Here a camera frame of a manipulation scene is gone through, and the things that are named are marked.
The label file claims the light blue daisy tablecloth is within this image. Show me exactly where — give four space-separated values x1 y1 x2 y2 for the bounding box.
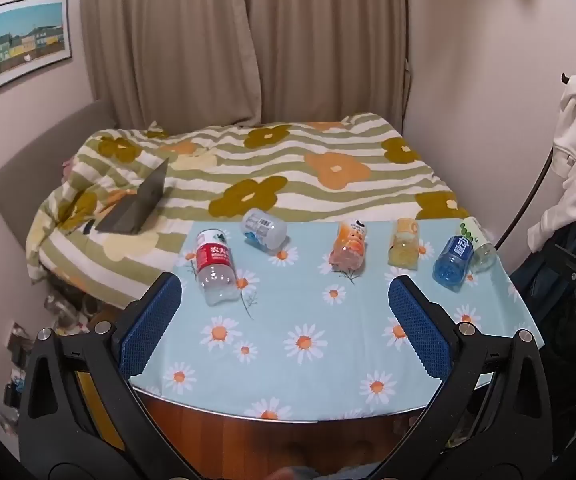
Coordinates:
127 219 543 422

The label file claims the blue drink bottle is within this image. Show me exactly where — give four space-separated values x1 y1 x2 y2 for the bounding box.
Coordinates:
432 235 476 288

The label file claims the dark blue jacket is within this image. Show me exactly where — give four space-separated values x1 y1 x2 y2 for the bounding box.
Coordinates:
510 215 576 461

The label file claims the beige curtain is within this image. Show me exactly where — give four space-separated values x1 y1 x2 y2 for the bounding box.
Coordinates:
78 0 411 133

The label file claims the white label clear bottle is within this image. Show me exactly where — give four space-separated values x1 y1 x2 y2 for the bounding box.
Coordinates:
241 208 289 251

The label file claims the green white label bottle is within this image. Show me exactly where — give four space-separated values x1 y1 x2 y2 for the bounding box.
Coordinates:
460 216 497 275

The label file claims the red label clear bottle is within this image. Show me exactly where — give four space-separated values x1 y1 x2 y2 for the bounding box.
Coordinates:
196 229 239 307

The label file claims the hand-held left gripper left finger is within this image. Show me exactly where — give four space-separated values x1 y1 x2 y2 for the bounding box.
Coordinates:
18 272 189 453

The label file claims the framed wall picture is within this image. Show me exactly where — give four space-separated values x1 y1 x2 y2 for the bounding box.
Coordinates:
0 0 74 98

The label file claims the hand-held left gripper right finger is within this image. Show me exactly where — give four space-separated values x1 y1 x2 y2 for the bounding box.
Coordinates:
389 274 553 453

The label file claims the orange drink bottle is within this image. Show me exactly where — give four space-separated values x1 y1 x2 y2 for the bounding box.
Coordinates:
329 219 369 272

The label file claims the grey upholstered headboard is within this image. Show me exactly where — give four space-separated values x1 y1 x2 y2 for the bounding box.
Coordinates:
0 99 119 271

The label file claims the white hooded sweatshirt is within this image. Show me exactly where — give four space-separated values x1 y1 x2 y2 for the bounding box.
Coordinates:
526 73 576 253

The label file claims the dark grey laptop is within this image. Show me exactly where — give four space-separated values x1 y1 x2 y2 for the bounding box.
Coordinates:
94 157 171 236

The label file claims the black curved rack tube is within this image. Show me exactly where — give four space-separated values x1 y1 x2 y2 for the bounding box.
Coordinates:
492 147 556 248

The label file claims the striped floral blanket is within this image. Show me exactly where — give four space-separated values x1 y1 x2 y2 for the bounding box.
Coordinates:
24 112 471 311

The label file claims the yellow drink bottle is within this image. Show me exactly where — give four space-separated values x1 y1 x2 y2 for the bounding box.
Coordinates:
387 217 421 268

